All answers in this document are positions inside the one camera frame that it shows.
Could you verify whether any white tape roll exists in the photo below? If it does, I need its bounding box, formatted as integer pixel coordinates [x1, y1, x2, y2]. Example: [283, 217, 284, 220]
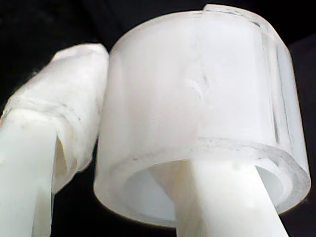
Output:
[93, 2, 311, 228]

